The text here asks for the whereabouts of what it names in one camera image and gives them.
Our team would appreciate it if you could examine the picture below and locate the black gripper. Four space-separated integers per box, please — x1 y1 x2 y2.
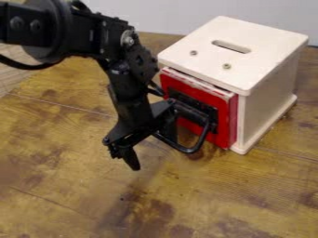
98 46 177 171

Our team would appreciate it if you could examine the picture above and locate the black metal drawer handle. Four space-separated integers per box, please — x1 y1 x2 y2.
151 86 220 154

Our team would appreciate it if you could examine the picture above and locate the red drawer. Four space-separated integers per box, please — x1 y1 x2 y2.
159 67 239 149

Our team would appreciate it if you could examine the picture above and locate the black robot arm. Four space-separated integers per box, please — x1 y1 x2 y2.
0 0 173 171

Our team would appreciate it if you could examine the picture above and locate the white wooden drawer box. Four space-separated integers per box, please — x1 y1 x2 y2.
157 16 308 154

